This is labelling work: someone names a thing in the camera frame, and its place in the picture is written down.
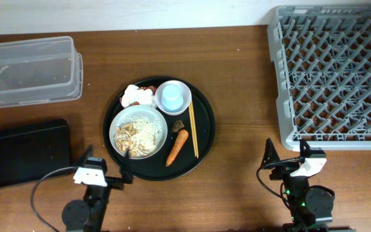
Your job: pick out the brown food lump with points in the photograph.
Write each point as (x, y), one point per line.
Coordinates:
(178, 126)

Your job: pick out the grey-white plate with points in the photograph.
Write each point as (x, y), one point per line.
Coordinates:
(128, 114)

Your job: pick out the clear plastic bin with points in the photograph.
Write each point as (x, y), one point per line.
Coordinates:
(40, 71)

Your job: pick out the rice and peanut scraps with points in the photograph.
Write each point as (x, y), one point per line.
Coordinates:
(139, 138)

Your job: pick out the light blue cup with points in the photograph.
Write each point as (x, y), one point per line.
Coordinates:
(172, 98)

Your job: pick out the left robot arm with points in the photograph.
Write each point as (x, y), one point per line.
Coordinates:
(88, 214)

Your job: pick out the white bowl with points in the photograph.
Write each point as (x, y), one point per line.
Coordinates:
(186, 94)

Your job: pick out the orange carrot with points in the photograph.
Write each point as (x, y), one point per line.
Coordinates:
(177, 146)

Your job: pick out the black rectangular tray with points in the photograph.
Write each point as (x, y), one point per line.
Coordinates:
(30, 152)

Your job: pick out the grey dishwasher rack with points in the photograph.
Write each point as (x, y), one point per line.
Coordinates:
(322, 58)

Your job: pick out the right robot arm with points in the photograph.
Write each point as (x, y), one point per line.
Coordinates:
(310, 206)

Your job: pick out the white tissue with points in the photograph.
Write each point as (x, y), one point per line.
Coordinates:
(137, 95)

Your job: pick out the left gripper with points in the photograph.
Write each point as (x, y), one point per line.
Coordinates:
(117, 183)

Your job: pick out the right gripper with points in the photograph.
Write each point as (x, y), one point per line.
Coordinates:
(274, 156)

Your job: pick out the red snack wrapper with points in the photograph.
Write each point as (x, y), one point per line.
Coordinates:
(150, 88)

